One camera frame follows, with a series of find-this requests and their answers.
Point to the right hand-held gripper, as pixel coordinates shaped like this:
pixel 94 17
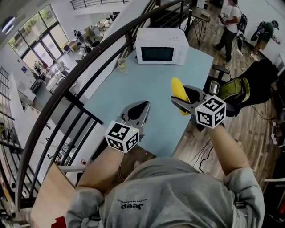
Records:
pixel 210 111

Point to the black curved metal railing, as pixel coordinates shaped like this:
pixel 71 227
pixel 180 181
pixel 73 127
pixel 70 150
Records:
pixel 100 45

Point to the person's grey shirt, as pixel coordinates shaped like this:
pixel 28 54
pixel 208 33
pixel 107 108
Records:
pixel 169 196

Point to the black and green office chair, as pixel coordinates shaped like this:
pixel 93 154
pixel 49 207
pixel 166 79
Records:
pixel 256 89

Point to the light wooden board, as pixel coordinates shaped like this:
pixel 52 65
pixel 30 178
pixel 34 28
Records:
pixel 53 191

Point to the black table with metal legs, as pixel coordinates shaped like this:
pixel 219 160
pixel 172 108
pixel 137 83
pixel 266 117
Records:
pixel 200 16

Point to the person's right forearm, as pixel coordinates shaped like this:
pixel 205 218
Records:
pixel 227 151

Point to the yellow corn cob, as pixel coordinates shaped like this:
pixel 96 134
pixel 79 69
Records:
pixel 178 89

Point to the white microwave oven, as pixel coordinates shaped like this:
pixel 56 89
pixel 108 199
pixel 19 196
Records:
pixel 160 37

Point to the white power strip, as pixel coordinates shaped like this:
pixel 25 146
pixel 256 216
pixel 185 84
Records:
pixel 239 52

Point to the red object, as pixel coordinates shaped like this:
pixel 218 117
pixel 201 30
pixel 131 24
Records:
pixel 59 222

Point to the person's left forearm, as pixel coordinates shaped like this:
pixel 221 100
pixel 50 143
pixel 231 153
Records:
pixel 102 169

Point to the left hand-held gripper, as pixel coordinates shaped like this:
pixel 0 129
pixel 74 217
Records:
pixel 121 135

